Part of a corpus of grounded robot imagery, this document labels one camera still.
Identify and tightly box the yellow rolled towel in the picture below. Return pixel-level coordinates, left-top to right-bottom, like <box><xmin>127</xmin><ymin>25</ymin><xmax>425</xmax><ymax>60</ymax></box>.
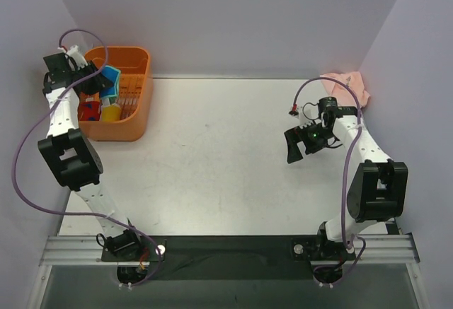
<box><xmin>100</xmin><ymin>104</ymin><xmax>122</xmax><ymax>122</ymax></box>

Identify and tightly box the red rolled towel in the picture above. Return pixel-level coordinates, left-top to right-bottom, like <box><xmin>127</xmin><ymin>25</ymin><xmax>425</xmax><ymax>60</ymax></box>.
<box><xmin>78</xmin><ymin>101</ymin><xmax>101</xmax><ymax>122</ymax></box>

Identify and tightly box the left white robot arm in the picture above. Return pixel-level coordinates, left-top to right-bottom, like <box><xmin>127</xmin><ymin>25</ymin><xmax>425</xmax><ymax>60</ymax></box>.
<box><xmin>38</xmin><ymin>52</ymin><xmax>143</xmax><ymax>261</ymax></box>

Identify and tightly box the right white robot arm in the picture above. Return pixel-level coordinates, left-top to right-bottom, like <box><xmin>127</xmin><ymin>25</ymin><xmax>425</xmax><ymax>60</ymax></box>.
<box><xmin>284</xmin><ymin>106</ymin><xmax>408</xmax><ymax>260</ymax></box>

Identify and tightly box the aluminium frame rail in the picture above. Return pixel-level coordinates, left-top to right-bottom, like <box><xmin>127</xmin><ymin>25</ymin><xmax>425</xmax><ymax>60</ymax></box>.
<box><xmin>40</xmin><ymin>234</ymin><xmax>420</xmax><ymax>266</ymax></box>

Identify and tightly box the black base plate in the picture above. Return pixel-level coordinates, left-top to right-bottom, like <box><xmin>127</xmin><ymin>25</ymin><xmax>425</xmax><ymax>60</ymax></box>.
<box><xmin>117</xmin><ymin>235</ymin><xmax>351</xmax><ymax>282</ymax></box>

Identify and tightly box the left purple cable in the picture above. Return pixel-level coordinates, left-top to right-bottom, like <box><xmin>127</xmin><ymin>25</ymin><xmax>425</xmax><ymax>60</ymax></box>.
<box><xmin>13</xmin><ymin>29</ymin><xmax>167</xmax><ymax>286</ymax></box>

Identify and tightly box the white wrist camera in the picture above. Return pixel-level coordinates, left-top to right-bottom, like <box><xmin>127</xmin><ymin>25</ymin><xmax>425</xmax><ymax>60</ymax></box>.
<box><xmin>66</xmin><ymin>45</ymin><xmax>88</xmax><ymax>69</ymax></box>
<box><xmin>297</xmin><ymin>106</ymin><xmax>316</xmax><ymax>129</ymax></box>

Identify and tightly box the pink crumpled towel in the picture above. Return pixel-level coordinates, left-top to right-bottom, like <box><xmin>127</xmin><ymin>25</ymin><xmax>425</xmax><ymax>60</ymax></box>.
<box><xmin>321</xmin><ymin>71</ymin><xmax>370</xmax><ymax>108</ymax></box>

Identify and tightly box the orange plastic basket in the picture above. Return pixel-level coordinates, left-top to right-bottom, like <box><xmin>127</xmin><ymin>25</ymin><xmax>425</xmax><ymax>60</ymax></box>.
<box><xmin>79</xmin><ymin>45</ymin><xmax>153</xmax><ymax>141</ymax></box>

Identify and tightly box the green blue yellow towel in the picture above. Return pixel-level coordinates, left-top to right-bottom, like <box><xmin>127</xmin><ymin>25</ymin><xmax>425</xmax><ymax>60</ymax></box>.
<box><xmin>99</xmin><ymin>65</ymin><xmax>121</xmax><ymax>106</ymax></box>

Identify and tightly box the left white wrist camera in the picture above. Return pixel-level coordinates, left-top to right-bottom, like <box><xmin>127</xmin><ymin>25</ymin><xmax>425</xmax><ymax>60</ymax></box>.
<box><xmin>66</xmin><ymin>45</ymin><xmax>88</xmax><ymax>69</ymax></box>

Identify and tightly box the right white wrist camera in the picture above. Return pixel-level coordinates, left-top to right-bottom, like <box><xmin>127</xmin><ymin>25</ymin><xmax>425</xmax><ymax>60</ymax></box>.
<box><xmin>297</xmin><ymin>106</ymin><xmax>316</xmax><ymax>129</ymax></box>

